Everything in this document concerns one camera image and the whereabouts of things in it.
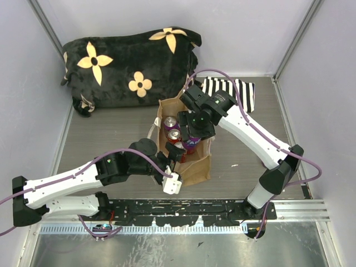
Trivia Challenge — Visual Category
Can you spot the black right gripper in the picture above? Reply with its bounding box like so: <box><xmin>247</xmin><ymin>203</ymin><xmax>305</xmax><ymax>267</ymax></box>
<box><xmin>178</xmin><ymin>109</ymin><xmax>216</xmax><ymax>143</ymax></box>

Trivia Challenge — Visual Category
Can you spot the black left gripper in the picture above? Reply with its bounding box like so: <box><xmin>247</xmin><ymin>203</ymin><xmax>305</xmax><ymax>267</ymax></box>
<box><xmin>131</xmin><ymin>143</ymin><xmax>186</xmax><ymax>185</ymax></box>

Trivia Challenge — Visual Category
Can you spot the purple Fanta can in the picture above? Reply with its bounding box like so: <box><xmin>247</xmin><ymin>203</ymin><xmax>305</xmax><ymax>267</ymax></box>
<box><xmin>163</xmin><ymin>116</ymin><xmax>178</xmax><ymax>132</ymax></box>
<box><xmin>183</xmin><ymin>136</ymin><xmax>201</xmax><ymax>155</ymax></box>

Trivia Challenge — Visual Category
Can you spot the red Coke can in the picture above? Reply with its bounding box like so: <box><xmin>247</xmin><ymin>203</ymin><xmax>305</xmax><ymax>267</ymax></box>
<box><xmin>167</xmin><ymin>128</ymin><xmax>181</xmax><ymax>144</ymax></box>
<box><xmin>174</xmin><ymin>142</ymin><xmax>187</xmax><ymax>164</ymax></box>

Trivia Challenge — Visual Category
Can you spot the brown burlap canvas bag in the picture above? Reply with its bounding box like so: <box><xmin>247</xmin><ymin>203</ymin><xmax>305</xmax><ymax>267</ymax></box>
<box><xmin>147</xmin><ymin>90</ymin><xmax>215</xmax><ymax>186</ymax></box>

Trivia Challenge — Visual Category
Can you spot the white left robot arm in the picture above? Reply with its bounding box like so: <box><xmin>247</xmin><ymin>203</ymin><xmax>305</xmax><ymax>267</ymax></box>
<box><xmin>12</xmin><ymin>138</ymin><xmax>185</xmax><ymax>228</ymax></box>

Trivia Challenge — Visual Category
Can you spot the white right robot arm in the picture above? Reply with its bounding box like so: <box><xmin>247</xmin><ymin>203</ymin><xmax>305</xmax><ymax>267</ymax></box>
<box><xmin>177</xmin><ymin>85</ymin><xmax>304</xmax><ymax>219</ymax></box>

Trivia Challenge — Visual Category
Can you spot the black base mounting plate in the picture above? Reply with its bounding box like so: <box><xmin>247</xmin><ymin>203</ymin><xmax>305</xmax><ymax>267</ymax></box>
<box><xmin>83</xmin><ymin>199</ymin><xmax>277</xmax><ymax>227</ymax></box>

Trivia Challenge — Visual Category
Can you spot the black white striped cloth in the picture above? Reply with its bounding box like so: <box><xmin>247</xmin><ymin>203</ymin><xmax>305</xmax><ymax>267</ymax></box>
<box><xmin>199</xmin><ymin>76</ymin><xmax>255</xmax><ymax>113</ymax></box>

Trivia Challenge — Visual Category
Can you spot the black floral plush blanket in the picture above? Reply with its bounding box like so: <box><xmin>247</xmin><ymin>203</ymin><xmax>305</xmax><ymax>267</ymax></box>
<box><xmin>61</xmin><ymin>27</ymin><xmax>202</xmax><ymax>117</ymax></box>

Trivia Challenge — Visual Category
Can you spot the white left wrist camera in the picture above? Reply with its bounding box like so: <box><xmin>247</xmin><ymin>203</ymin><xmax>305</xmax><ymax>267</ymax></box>
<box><xmin>162</xmin><ymin>166</ymin><xmax>182</xmax><ymax>195</ymax></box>

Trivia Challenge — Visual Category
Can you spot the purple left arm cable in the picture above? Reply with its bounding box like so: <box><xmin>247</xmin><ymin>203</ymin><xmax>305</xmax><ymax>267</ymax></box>
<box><xmin>0</xmin><ymin>148</ymin><xmax>175</xmax><ymax>237</ymax></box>

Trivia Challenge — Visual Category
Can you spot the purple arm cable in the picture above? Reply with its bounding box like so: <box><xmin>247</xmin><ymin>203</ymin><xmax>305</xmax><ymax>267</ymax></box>
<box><xmin>0</xmin><ymin>148</ymin><xmax>175</xmax><ymax>237</ymax></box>
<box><xmin>185</xmin><ymin>68</ymin><xmax>322</xmax><ymax>242</ymax></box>

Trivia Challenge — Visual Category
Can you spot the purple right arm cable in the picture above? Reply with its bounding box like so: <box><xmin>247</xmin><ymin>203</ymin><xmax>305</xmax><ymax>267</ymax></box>
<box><xmin>185</xmin><ymin>68</ymin><xmax>322</xmax><ymax>242</ymax></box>

